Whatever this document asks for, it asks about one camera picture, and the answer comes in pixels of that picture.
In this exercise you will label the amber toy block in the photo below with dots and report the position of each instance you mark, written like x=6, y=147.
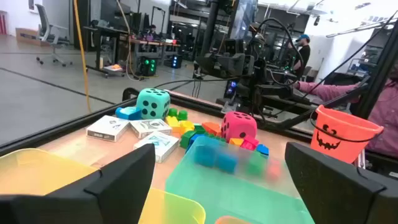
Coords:
x=236, y=141

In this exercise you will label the green two-stud toy block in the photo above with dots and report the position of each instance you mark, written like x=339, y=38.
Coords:
x=178, y=114

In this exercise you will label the black frame post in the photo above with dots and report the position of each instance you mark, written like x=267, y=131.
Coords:
x=377, y=77

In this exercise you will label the long yellow toy block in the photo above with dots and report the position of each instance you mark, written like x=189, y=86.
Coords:
x=172, y=122

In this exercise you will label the person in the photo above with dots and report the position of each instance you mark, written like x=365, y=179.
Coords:
x=303, y=53
x=385, y=118
x=152, y=31

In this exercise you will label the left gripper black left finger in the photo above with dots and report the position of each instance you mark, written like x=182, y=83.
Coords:
x=118, y=186

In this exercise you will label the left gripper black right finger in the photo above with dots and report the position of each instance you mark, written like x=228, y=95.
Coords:
x=326, y=193

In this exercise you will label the yellow translucent plastic bin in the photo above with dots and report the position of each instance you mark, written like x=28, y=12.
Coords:
x=37, y=174

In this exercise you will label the small yellow toy block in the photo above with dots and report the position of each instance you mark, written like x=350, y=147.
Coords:
x=186, y=126

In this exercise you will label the wooden-top workbench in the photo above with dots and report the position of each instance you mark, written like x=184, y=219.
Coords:
x=155, y=43

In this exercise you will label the white playing card box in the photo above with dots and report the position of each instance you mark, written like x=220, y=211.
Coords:
x=158, y=146
x=149, y=127
x=107, y=127

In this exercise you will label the computer tower green lights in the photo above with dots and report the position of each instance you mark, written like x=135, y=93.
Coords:
x=148, y=66

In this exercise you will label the blue toy block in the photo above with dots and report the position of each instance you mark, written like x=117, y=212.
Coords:
x=262, y=150
x=127, y=112
x=194, y=140

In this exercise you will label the cardboard box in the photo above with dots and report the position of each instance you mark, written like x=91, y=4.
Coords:
x=26, y=35

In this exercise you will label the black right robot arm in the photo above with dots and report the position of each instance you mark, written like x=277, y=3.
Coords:
x=264, y=71

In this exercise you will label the orange toy block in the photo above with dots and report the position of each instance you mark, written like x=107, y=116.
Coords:
x=211, y=128

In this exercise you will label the pink-red foam die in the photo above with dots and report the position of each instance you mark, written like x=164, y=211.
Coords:
x=237, y=124

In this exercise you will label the dark green toy block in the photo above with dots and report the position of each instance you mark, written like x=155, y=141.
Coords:
x=199, y=128

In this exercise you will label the black desk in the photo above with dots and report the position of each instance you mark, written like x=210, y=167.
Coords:
x=99, y=31

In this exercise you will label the red toy block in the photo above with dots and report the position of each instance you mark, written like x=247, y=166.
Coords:
x=273, y=169
x=249, y=143

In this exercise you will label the computer tower blue lights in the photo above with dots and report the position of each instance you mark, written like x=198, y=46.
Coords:
x=176, y=61

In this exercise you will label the grey office chair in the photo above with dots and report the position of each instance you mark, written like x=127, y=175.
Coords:
x=46, y=31

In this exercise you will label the teal translucent plastic bin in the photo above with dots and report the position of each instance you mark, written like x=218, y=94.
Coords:
x=217, y=193

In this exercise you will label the black round pillar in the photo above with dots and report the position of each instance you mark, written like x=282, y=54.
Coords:
x=210, y=28

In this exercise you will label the orange pumpkin-face bucket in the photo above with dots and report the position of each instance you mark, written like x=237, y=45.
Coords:
x=342, y=137

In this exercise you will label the small wheeled cart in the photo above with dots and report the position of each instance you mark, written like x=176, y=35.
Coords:
x=113, y=69

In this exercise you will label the teal foam die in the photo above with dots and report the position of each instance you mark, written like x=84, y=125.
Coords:
x=152, y=102

